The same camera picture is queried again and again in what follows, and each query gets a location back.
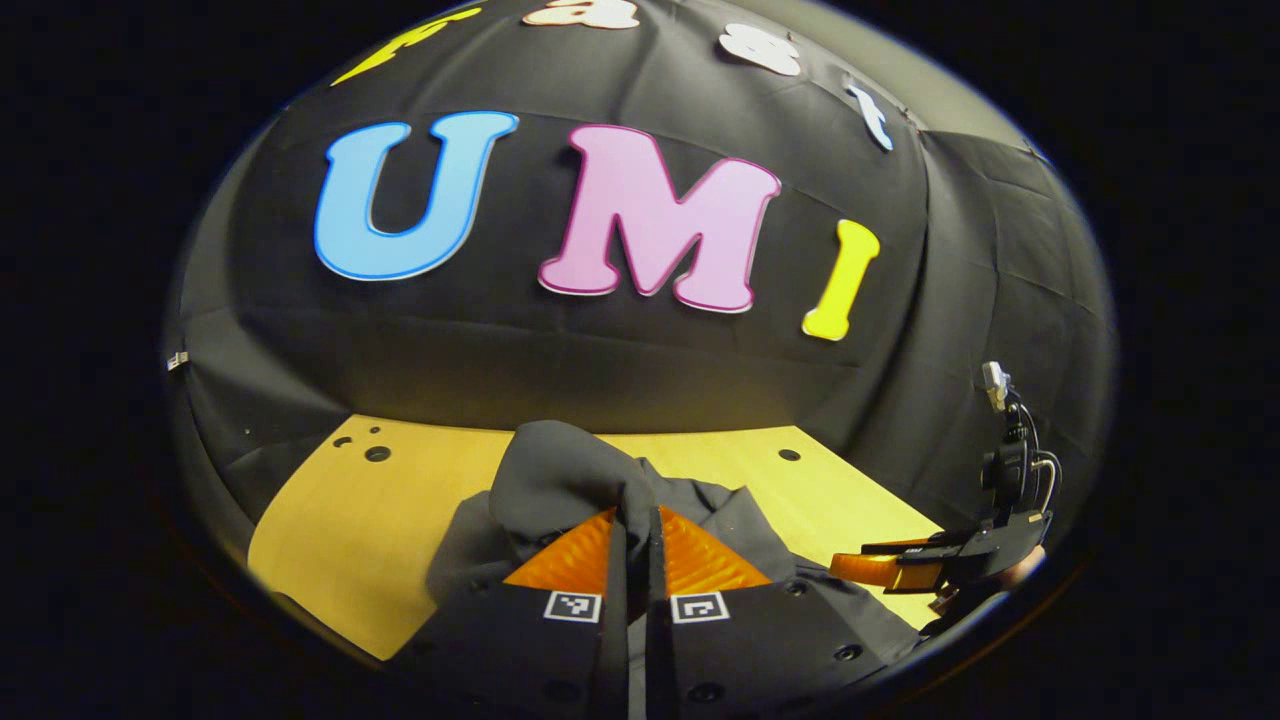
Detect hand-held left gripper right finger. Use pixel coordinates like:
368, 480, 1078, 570
648, 505, 921, 720

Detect grey polo shirt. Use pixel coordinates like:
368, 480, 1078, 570
425, 420, 926, 641

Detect black backdrop cloth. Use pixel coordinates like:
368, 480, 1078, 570
160, 0, 1116, 571

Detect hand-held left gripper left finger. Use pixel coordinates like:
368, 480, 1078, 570
390, 508, 631, 720

